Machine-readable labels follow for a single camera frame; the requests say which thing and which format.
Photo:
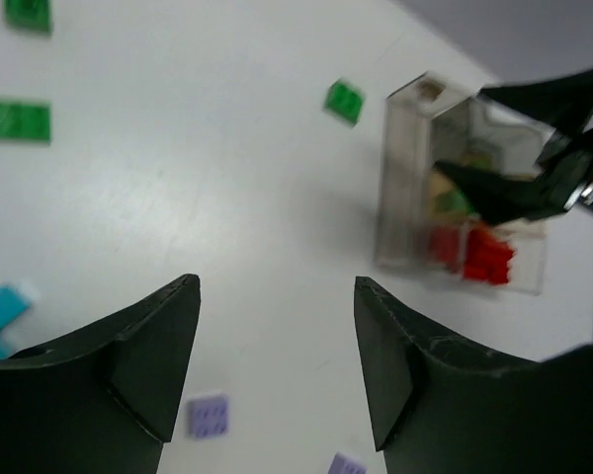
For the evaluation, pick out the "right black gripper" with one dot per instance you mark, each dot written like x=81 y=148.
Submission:
x=566 y=180

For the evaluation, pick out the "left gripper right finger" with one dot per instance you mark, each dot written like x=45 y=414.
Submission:
x=442 y=403

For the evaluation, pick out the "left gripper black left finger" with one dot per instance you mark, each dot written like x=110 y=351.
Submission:
x=103 y=398

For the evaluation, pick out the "green lego plate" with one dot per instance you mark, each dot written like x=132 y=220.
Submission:
x=445 y=198

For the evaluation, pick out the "green curved lego brick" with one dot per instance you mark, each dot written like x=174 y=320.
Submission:
x=344 y=101

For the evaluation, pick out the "dark smoked container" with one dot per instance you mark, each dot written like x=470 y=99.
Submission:
x=512 y=140

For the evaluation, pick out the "purple lego left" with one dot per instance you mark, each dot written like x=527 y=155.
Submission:
x=208 y=416

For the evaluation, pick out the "purple lego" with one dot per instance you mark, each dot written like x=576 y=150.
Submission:
x=208 y=416
x=345 y=464

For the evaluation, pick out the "purple lego centre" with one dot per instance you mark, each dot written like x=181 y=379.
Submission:
x=345 y=464

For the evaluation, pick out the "clear front container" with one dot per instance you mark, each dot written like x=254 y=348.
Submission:
x=528 y=266

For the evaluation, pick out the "clear long narrow container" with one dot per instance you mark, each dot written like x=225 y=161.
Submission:
x=425 y=120

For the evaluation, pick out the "green lego under red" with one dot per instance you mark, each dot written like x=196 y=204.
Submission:
x=25 y=122

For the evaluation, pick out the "green lego with triangle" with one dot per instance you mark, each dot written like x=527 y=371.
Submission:
x=30 y=15

